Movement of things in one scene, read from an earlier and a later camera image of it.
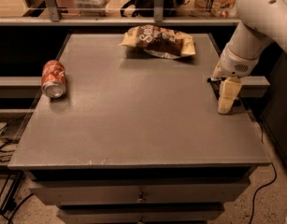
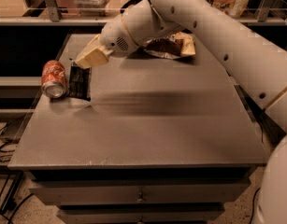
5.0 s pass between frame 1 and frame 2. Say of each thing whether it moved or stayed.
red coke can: stayed
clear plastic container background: stayed
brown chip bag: stayed
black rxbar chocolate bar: moved
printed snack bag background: stayed
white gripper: moved
